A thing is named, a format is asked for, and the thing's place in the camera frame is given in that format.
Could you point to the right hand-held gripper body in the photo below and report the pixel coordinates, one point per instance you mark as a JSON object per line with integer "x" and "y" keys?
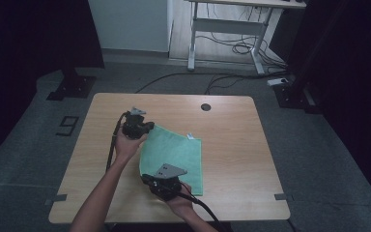
{"x": 167, "y": 187}

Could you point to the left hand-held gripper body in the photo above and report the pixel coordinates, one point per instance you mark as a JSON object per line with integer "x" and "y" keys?
{"x": 133, "y": 126}

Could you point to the green towel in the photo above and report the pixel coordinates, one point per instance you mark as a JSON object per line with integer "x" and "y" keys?
{"x": 174, "y": 151}

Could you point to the person's left hand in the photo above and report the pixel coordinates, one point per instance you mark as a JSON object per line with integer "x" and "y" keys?
{"x": 125, "y": 148}

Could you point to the person's right hand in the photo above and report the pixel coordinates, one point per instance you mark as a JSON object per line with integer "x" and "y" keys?
{"x": 183, "y": 206}

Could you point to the black table grommet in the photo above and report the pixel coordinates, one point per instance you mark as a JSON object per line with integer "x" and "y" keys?
{"x": 205, "y": 107}

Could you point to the black stand base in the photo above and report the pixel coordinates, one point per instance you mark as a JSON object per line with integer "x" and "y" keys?
{"x": 294, "y": 96}
{"x": 72, "y": 87}

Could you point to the white cabinet panel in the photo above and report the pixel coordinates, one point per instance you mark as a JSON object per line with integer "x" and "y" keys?
{"x": 128, "y": 22}

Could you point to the white power strip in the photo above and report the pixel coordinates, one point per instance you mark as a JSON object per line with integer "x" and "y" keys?
{"x": 277, "y": 81}

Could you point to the dark curtain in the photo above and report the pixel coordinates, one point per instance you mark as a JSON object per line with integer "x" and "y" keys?
{"x": 354, "y": 64}
{"x": 22, "y": 48}

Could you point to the white metal frame desk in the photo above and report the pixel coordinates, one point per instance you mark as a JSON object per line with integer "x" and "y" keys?
{"x": 225, "y": 26}

